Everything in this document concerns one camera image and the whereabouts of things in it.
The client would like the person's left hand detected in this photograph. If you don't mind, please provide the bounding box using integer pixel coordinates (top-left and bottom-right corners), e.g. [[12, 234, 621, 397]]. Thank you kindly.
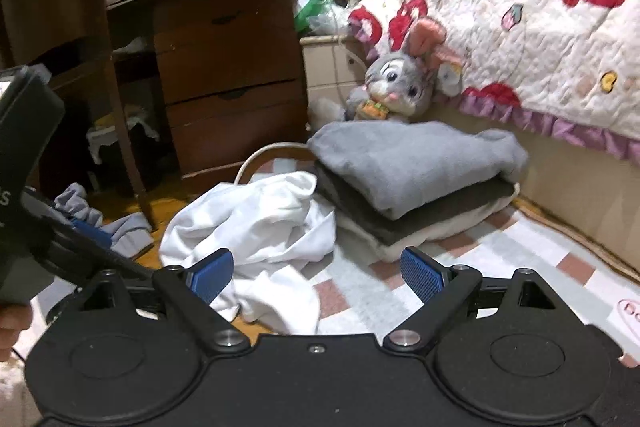
[[0, 306, 35, 362]]

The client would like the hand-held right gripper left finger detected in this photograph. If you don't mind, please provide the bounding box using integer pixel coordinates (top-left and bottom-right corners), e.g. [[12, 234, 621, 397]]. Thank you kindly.
[[75, 248, 251, 355]]

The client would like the cream bedside cabinet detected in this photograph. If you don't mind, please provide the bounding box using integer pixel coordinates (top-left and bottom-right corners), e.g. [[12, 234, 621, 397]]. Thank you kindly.
[[300, 34, 371, 128]]

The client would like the white t-shirt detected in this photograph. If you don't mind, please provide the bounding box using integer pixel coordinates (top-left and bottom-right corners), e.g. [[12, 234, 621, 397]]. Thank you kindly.
[[159, 171, 337, 338]]

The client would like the grey folded sweater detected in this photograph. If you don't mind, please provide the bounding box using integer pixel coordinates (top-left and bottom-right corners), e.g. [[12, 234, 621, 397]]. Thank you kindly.
[[306, 121, 530, 222]]

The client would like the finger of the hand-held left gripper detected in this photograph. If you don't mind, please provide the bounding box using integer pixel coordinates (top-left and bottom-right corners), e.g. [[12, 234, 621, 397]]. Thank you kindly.
[[30, 207, 153, 280]]

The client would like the wooden desk with drawers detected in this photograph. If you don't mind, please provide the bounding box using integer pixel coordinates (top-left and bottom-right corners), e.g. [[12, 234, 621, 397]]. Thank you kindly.
[[102, 0, 308, 180]]

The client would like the quilted bedspread with red print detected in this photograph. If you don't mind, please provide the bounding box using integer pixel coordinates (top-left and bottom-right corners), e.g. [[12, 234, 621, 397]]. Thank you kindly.
[[347, 0, 640, 160]]

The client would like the grey cloth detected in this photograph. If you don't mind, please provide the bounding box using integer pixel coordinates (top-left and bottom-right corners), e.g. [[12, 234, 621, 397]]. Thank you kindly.
[[52, 182, 156, 258]]

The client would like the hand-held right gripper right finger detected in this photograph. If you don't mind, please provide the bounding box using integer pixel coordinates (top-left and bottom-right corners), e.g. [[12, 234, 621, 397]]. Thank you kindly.
[[382, 247, 571, 355]]

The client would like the grey plush rabbit toy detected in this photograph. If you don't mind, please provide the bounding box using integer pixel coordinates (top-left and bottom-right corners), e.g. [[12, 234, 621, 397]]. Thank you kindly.
[[310, 18, 466, 124]]

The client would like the bin with white liner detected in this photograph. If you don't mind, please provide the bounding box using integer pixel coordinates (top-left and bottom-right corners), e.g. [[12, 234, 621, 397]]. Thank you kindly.
[[85, 114, 161, 168]]

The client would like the beige bed frame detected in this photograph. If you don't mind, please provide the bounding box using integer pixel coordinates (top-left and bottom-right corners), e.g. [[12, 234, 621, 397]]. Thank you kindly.
[[435, 99, 640, 283]]

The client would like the pink slipper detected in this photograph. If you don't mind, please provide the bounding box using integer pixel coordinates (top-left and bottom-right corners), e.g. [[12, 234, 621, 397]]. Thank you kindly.
[[616, 298, 640, 333]]

